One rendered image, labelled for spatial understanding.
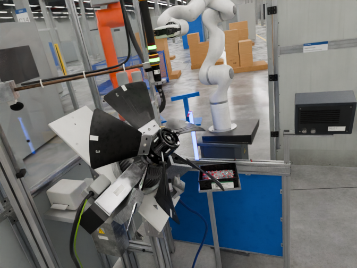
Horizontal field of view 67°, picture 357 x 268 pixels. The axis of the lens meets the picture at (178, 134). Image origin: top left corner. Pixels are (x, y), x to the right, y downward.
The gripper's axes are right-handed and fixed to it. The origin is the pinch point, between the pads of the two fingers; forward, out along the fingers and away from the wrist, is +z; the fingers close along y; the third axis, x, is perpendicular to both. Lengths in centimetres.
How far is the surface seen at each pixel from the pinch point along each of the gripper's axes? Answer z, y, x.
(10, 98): 46, 46, -14
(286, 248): -23, -54, -142
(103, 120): 40.1, 10.4, -26.6
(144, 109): 12.2, 8.5, -31.9
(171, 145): 22, -7, -46
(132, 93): 8.8, 15.2, -24.8
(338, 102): -19, -76, -42
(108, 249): 37, 32, -99
